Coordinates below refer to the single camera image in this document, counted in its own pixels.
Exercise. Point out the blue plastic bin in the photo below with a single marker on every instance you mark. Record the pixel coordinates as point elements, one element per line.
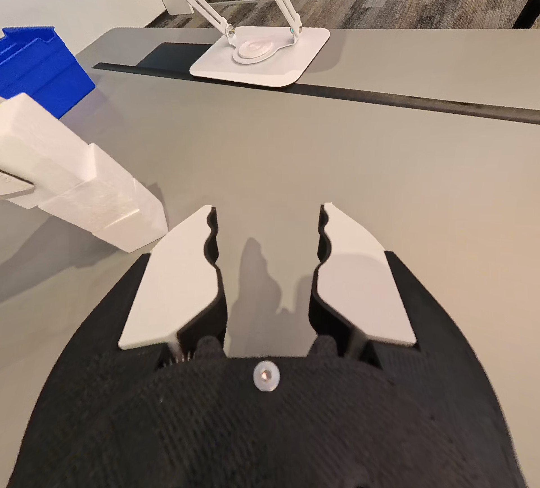
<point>42,70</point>

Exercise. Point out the white hard foam cube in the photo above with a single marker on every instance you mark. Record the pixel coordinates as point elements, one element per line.
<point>97,192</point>
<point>38,142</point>
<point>143,222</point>

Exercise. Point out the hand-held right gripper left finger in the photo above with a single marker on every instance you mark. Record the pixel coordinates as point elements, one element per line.
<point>173,294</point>

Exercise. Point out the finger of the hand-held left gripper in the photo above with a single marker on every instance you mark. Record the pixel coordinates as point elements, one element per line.
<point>14,187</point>

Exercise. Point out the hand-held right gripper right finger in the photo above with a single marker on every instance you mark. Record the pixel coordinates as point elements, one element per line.
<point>363,294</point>

